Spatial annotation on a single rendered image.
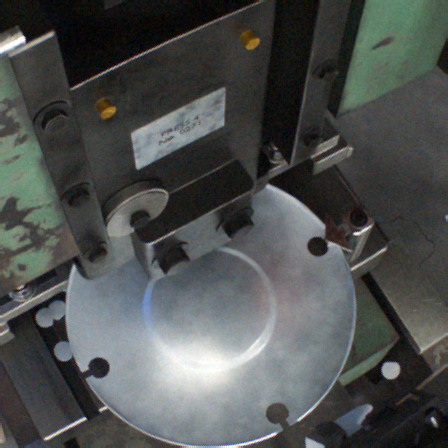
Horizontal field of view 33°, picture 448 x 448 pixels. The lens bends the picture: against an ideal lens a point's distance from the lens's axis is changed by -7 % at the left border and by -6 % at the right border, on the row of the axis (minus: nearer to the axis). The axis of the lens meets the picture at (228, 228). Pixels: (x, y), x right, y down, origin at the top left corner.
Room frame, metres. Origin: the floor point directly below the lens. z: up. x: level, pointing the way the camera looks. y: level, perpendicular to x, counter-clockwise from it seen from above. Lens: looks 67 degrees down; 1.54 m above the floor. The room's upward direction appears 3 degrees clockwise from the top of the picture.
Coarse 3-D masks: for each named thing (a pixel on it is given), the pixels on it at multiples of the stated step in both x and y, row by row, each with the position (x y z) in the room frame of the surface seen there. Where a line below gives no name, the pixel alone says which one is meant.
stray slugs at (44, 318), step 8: (56, 304) 0.25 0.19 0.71; (64, 304) 0.25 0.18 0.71; (40, 312) 0.24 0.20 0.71; (48, 312) 0.24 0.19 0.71; (56, 312) 0.24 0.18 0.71; (64, 312) 0.24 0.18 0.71; (40, 320) 0.23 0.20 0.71; (48, 320) 0.23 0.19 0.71; (56, 344) 0.21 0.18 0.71; (64, 344) 0.21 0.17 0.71; (56, 352) 0.20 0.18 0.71; (64, 352) 0.20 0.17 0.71; (64, 360) 0.19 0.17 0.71; (384, 368) 0.22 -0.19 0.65; (392, 368) 0.22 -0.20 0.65; (392, 376) 0.21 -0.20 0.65
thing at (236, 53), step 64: (64, 0) 0.30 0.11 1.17; (128, 0) 0.31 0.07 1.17; (192, 0) 0.31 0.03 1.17; (256, 0) 0.31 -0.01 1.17; (64, 64) 0.26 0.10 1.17; (128, 64) 0.26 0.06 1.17; (192, 64) 0.28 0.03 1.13; (256, 64) 0.31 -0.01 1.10; (128, 128) 0.25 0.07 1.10; (192, 128) 0.28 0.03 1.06; (256, 128) 0.31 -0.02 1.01; (128, 192) 0.24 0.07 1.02; (192, 192) 0.27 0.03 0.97; (128, 256) 0.24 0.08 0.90; (192, 256) 0.24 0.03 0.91
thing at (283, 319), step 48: (240, 240) 0.31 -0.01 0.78; (288, 240) 0.32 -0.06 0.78; (96, 288) 0.25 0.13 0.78; (144, 288) 0.26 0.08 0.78; (192, 288) 0.26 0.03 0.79; (240, 288) 0.26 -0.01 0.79; (288, 288) 0.26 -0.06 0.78; (336, 288) 0.27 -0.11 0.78; (96, 336) 0.20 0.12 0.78; (144, 336) 0.21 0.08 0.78; (192, 336) 0.21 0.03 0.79; (240, 336) 0.21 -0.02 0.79; (288, 336) 0.21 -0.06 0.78; (336, 336) 0.22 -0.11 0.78; (96, 384) 0.15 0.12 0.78; (144, 384) 0.16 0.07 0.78; (192, 384) 0.16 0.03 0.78; (240, 384) 0.16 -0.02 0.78; (288, 384) 0.16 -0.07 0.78; (144, 432) 0.11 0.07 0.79; (192, 432) 0.11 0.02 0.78; (240, 432) 0.11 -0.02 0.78
